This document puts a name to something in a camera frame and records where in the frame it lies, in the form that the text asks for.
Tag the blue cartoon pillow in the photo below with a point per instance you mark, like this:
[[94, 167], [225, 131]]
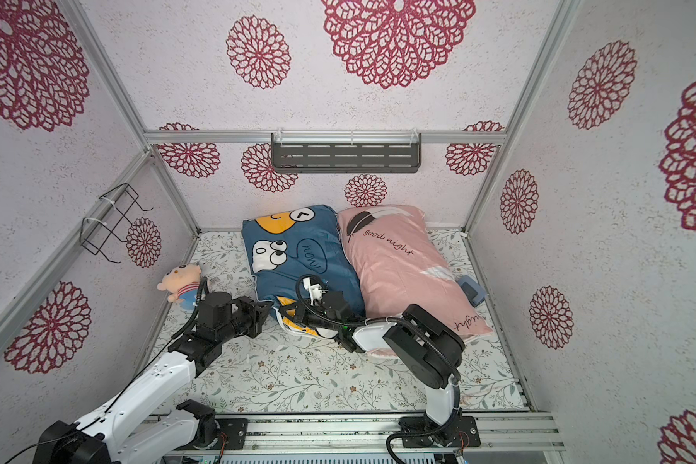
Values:
[[284, 246]]

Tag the pink plush bear toy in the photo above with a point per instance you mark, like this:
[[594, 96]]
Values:
[[181, 285]]

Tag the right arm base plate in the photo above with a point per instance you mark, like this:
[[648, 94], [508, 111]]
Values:
[[462, 433]]

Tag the grey slotted wall shelf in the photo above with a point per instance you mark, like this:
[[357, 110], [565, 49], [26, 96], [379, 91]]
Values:
[[355, 155]]

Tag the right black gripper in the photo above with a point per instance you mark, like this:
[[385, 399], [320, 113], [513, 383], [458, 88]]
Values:
[[323, 302]]

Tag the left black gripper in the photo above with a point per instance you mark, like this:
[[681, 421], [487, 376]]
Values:
[[258, 312]]

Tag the black wire wall rack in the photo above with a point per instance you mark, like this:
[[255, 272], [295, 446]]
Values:
[[97, 230]]

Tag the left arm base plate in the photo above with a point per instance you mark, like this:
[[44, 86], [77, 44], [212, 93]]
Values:
[[230, 434]]

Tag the pink good night pillow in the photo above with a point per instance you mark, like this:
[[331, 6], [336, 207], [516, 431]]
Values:
[[398, 266]]

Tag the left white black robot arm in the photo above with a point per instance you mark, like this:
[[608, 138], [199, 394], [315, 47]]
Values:
[[109, 434]]

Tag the blue grey small box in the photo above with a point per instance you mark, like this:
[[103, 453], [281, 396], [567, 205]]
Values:
[[474, 292]]

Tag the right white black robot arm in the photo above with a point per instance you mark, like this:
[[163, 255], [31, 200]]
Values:
[[428, 348]]

